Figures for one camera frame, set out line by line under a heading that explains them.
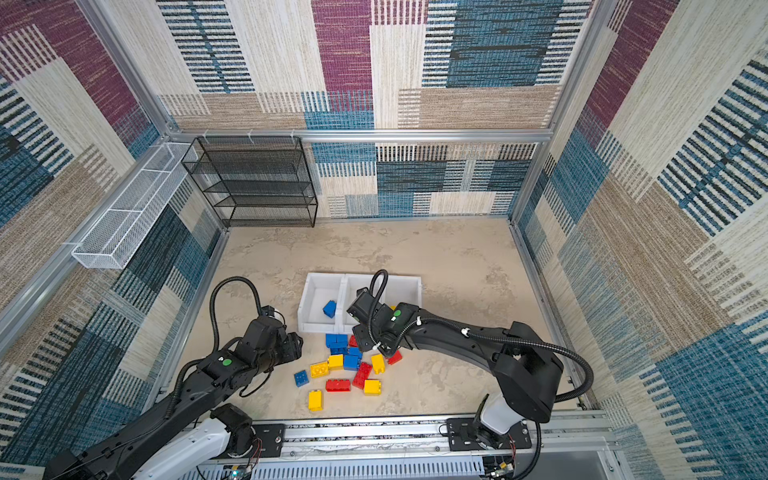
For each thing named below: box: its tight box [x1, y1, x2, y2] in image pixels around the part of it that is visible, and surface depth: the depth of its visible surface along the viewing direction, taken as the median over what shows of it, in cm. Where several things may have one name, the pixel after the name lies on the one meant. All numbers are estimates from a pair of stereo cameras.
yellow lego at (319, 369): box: [309, 361, 329, 379], surface depth 85 cm
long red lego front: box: [326, 379, 351, 392], surface depth 81 cm
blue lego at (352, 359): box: [344, 347, 362, 371], surface depth 86 cm
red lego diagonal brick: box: [352, 362, 373, 390], surface depth 84 cm
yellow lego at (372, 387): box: [364, 379, 382, 396], surface depth 81 cm
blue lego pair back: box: [325, 333, 349, 355], surface depth 91 cm
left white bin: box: [298, 273, 349, 334], surface depth 95 cm
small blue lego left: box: [293, 370, 310, 387], surface depth 84 cm
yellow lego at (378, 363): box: [371, 354, 385, 374], surface depth 85 cm
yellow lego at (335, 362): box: [328, 354, 344, 370], surface depth 85 cm
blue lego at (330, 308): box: [322, 300, 337, 318], surface depth 95 cm
